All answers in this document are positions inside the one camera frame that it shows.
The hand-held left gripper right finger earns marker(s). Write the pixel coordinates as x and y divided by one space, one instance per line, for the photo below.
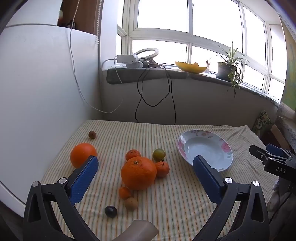
205 176

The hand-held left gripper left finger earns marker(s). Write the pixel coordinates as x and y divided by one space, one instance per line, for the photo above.
84 178

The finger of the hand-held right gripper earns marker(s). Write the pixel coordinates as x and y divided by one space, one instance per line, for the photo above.
256 151
275 150

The large orange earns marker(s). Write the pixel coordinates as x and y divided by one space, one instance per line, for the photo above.
138 173
81 155

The floral white plate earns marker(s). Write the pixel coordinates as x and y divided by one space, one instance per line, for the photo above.
205 150

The dark plum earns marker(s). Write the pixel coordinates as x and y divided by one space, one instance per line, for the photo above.
111 211

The tangerine with stem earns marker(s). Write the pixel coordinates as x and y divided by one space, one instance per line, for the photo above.
163 169

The person's right hand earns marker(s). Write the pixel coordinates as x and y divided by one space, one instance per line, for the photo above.
278 194

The cardboard box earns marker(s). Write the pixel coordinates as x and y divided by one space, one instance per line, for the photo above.
277 136

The white lace cloth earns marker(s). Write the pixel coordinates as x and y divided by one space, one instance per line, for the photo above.
289 129

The green bag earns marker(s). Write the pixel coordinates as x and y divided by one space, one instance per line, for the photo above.
261 121

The striped tablecloth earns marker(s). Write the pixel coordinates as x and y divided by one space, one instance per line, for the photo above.
173 197

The small tangerine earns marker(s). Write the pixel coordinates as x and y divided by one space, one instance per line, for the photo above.
124 192

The small brown fruit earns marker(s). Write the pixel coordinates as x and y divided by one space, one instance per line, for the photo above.
92 134

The green plum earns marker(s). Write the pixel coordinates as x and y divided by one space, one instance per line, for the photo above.
158 154

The grey windowsill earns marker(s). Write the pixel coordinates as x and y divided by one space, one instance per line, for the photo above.
249 86

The beige rounded object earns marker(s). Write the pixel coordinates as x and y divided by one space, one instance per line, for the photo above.
136 231

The green curtain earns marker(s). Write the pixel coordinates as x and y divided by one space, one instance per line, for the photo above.
289 69

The potted spider plant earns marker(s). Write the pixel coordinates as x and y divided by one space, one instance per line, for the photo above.
227 67

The small figurine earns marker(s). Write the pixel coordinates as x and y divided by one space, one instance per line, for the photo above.
208 65

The white cabinet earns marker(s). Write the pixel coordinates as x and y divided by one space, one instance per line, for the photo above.
34 92

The yellow bowl on windowsill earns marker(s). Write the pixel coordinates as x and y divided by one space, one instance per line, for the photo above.
189 68

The small white power adapter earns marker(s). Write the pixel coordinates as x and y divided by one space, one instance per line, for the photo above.
134 65

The black adapter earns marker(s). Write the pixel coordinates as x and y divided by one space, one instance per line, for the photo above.
149 64

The white window frame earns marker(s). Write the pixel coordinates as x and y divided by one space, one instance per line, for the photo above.
190 34

